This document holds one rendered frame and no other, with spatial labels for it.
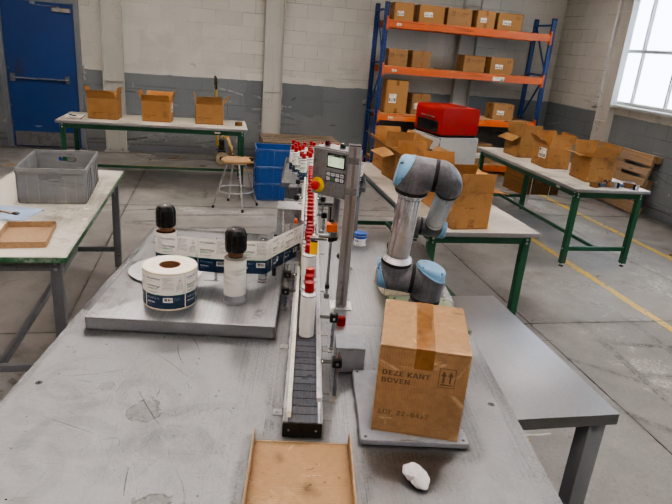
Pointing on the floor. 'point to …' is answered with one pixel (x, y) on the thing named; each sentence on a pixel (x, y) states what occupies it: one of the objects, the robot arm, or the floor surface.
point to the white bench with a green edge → (58, 249)
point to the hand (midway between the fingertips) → (392, 277)
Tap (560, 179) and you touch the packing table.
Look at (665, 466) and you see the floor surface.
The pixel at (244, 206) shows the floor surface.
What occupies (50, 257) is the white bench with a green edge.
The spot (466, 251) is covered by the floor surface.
